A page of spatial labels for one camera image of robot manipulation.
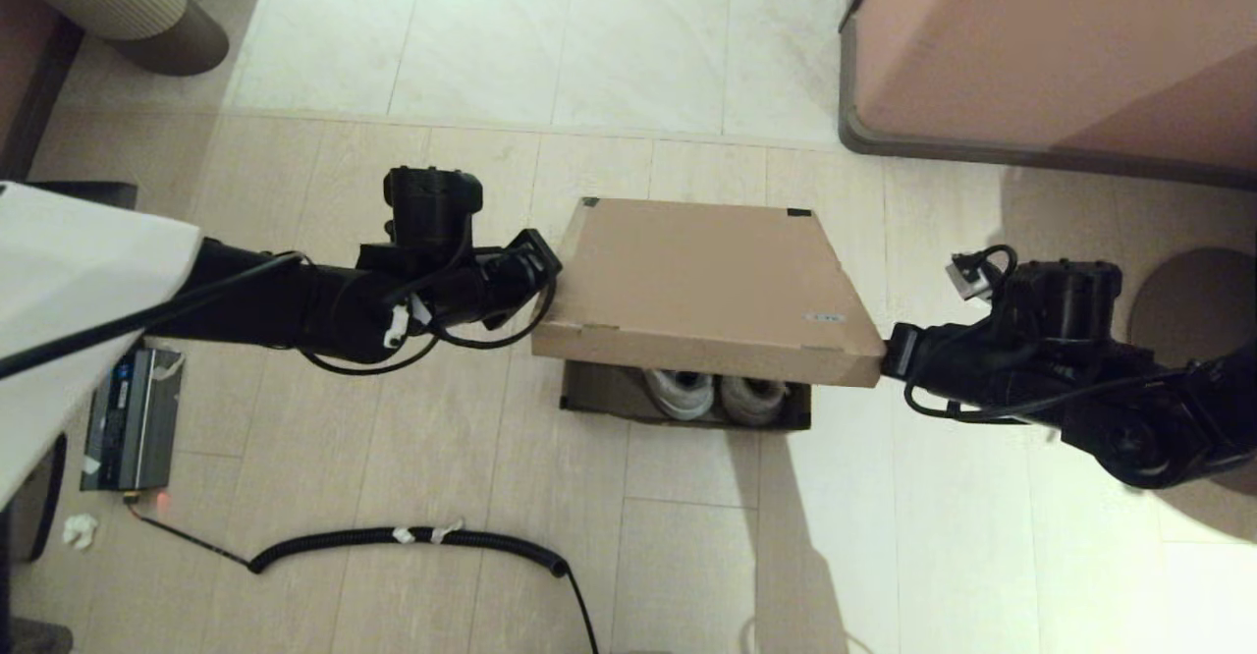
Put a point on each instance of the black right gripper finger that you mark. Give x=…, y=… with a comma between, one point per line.
x=892, y=344
x=894, y=364

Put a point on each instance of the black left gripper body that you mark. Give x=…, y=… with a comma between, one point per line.
x=462, y=286

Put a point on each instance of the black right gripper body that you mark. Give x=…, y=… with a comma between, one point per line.
x=957, y=364

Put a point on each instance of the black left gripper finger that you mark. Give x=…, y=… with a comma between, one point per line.
x=545, y=283
x=535, y=253

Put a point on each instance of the white mesh sneaker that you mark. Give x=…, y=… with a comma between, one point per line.
x=751, y=399
x=680, y=394

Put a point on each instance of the cardboard shoe box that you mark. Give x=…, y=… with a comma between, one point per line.
x=707, y=281

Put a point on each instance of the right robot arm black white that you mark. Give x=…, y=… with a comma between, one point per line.
x=1139, y=418

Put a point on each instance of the grey power inverter box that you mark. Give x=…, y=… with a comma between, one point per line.
x=133, y=418

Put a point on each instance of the pink cabinet dark trim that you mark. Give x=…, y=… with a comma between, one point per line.
x=1031, y=45

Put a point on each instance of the black flat panel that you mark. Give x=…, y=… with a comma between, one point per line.
x=98, y=192

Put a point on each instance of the crumpled white tissue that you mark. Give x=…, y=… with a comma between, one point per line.
x=81, y=532

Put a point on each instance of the dark padded stool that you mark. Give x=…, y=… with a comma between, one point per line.
x=49, y=517

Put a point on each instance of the brown wooden furniture side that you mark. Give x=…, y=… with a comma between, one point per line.
x=25, y=75

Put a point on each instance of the dark grey rounded object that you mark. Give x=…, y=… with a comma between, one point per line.
x=29, y=636

